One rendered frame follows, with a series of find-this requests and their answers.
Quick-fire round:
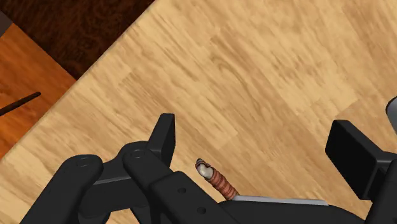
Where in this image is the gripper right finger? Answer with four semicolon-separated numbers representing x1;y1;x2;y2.
324;119;397;224

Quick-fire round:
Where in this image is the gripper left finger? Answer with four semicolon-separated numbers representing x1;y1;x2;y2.
19;113;240;224

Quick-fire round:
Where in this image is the grey round object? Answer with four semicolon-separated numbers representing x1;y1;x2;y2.
385;95;397;135

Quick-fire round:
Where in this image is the thin black rod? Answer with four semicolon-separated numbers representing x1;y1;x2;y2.
0;91;42;117

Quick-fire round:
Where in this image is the orange wooden furniture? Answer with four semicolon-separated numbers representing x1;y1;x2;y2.
0;22;77;160

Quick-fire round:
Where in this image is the brown ribbed handle utensil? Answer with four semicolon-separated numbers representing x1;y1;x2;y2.
195;158;240;201

